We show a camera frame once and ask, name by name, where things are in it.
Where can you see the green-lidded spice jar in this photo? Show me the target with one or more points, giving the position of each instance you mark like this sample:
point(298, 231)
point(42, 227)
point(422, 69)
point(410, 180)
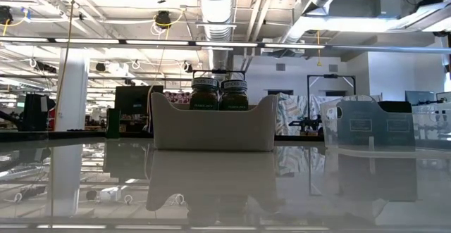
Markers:
point(234, 95)
point(204, 94)

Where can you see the white plastic bin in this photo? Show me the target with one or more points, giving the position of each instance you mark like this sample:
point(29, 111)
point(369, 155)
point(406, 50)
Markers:
point(211, 131)

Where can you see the leaf patterned cloth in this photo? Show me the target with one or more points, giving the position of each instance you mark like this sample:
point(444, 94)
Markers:
point(294, 110)

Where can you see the black background robot gripper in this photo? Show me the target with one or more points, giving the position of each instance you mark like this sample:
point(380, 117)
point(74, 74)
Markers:
point(306, 124)

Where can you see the large black monitor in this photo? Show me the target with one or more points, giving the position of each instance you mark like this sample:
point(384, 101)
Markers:
point(139, 99)

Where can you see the linear ceiling light strip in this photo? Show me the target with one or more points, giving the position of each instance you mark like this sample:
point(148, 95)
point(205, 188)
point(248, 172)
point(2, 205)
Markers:
point(158, 42)

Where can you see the clear plastic bin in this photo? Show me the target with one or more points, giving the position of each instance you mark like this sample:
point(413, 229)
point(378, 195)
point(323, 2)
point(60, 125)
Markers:
point(329, 134)

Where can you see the white square pillar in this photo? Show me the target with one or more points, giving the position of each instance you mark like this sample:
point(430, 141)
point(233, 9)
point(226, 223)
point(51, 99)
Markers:
point(72, 92)

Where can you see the small black monitor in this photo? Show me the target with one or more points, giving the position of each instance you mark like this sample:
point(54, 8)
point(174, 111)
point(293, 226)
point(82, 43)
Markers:
point(35, 111)

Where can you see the blue-screen monitor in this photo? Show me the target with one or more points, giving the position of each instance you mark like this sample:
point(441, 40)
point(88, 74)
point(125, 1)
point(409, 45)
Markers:
point(419, 97)

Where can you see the silver ribbed ventilation duct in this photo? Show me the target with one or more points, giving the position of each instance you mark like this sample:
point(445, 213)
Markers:
point(216, 7)

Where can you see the tall black gantry frame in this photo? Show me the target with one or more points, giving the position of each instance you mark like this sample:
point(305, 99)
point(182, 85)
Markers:
point(331, 75)

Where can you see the black aluminium table frame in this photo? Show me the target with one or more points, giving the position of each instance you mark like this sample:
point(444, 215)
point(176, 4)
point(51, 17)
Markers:
point(70, 135)

